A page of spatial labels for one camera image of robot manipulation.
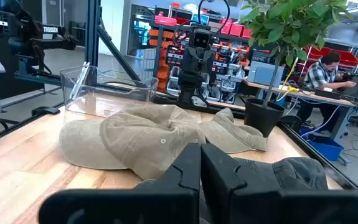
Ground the wooden workbench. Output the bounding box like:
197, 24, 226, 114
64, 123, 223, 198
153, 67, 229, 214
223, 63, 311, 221
242, 79, 358, 141

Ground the black aluminium table frame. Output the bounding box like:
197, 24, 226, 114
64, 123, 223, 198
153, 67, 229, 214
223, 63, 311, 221
0, 0, 358, 190

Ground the person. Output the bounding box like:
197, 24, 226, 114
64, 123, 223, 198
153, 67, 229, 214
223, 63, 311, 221
295, 51, 358, 131

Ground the white cable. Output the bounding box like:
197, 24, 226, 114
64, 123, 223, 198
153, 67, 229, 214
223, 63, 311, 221
299, 104, 342, 138

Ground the grey equipment box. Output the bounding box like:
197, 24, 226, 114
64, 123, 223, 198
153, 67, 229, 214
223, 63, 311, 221
247, 60, 286, 88

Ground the shelving rack with parts bins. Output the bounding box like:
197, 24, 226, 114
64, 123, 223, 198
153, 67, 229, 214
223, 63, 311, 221
127, 2, 254, 103

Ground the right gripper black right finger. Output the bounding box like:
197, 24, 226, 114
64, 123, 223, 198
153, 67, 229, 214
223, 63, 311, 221
201, 143, 281, 224

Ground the blue plastic bin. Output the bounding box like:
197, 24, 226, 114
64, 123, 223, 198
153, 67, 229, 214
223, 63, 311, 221
299, 126, 344, 162

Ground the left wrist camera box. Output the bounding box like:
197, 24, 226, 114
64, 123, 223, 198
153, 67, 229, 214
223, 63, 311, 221
193, 28, 211, 50

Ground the dark grey baseball cap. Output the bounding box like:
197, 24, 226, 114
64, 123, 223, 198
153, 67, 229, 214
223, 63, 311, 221
233, 156, 329, 191

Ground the large red storage bin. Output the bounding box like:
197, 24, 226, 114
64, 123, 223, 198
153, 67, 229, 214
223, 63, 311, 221
306, 45, 358, 68

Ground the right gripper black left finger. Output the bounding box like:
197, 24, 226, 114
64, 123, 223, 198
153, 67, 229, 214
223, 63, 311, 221
134, 142, 202, 224

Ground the black camera cable loop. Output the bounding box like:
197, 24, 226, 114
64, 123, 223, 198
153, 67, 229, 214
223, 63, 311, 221
196, 0, 231, 40

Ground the clear plastic bin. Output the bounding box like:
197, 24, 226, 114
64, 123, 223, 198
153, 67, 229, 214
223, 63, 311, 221
59, 63, 160, 119

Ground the yellow cable with plug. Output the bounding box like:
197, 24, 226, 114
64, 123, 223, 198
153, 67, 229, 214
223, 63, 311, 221
275, 57, 300, 103

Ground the green plant in black pot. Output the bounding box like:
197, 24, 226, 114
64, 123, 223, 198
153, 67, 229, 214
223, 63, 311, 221
239, 0, 354, 138

